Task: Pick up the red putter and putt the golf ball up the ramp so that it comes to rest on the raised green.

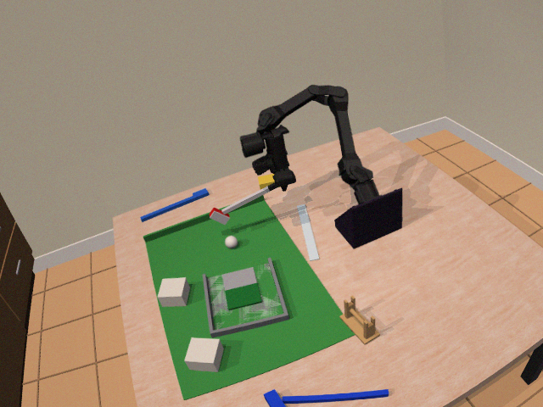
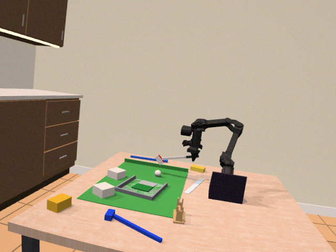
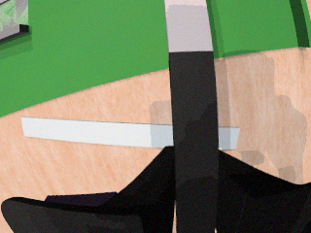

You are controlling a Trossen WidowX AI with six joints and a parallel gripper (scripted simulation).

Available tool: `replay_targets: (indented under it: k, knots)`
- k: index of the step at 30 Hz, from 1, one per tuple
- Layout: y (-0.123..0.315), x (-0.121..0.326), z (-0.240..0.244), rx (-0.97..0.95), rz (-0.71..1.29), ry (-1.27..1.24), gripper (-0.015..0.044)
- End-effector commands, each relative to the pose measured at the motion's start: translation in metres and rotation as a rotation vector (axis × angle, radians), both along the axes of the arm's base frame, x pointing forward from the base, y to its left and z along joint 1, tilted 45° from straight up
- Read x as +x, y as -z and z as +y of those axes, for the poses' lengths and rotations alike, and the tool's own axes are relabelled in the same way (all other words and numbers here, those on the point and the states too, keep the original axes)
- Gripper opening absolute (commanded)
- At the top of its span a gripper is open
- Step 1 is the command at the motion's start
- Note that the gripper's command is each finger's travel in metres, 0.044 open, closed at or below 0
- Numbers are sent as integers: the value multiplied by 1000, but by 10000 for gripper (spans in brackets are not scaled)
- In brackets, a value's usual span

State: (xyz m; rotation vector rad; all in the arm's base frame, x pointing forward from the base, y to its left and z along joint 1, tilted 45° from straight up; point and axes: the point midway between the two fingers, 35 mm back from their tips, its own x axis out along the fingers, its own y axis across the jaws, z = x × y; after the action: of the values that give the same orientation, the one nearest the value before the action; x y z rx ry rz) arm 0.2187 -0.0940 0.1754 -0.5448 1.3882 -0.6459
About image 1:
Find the white cube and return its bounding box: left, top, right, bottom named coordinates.
left=185, top=338, right=224, bottom=372
left=157, top=277, right=190, bottom=307

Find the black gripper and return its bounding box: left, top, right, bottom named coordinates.
left=266, top=148, right=296, bottom=192

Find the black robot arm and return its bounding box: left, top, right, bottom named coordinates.
left=240, top=85, right=382, bottom=204

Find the white golf ball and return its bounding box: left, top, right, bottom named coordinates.
left=225, top=236, right=238, bottom=248

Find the yellow rectangular block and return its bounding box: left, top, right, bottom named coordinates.
left=258, top=174, right=275, bottom=189

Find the green putting mat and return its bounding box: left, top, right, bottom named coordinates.
left=145, top=200, right=355, bottom=400

